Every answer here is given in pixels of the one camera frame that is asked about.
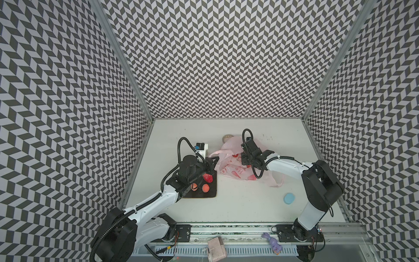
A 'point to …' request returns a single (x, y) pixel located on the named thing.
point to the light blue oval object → (289, 198)
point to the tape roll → (226, 137)
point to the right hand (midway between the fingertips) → (247, 160)
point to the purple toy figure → (276, 247)
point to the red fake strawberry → (208, 177)
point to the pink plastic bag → (228, 159)
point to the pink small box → (215, 250)
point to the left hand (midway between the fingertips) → (219, 159)
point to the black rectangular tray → (212, 191)
